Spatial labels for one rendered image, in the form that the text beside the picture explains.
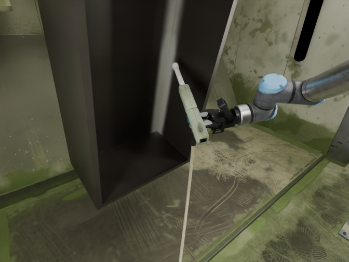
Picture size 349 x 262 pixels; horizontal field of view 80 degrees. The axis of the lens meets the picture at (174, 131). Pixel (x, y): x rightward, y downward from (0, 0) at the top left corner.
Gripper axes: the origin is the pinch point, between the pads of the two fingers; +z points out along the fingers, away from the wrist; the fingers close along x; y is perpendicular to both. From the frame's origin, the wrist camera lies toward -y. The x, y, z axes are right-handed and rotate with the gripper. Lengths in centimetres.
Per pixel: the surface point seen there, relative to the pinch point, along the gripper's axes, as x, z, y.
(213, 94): 127, -69, 116
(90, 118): -4.2, 35.4, -17.7
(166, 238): -26, 21, 77
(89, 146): -6.7, 39.4, -6.7
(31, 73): 103, 98, 31
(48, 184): 32, 101, 81
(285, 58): 109, -137, 66
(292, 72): 96, -140, 74
